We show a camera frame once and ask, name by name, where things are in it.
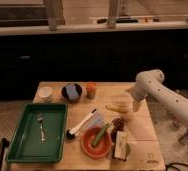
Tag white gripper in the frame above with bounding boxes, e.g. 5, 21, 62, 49
126, 84, 147, 112

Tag yellow banana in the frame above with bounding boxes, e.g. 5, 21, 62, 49
106, 101, 131, 113

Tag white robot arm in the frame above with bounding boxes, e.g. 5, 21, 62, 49
129, 69, 188, 127

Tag green plastic tray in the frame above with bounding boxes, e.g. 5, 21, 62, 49
6, 103, 68, 163

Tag dark red grapes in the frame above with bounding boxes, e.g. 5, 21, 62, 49
111, 117, 124, 142

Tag blue white cloth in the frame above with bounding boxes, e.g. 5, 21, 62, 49
83, 113, 105, 130

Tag green cucumber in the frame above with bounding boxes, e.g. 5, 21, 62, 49
91, 123, 110, 147

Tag orange plate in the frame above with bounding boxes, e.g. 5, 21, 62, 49
81, 127, 112, 159

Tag blue sponge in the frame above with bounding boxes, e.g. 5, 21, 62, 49
66, 84, 79, 100

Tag spice bottle on floor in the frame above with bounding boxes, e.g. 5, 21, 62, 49
178, 131, 188, 145

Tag black bowl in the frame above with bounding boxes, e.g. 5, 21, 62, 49
61, 83, 82, 103

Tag white cup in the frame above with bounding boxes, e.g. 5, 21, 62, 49
38, 87, 53, 102

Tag black cable on floor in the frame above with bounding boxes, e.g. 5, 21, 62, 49
165, 161, 188, 171

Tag black handle at table edge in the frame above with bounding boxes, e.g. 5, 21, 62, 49
0, 138, 10, 171

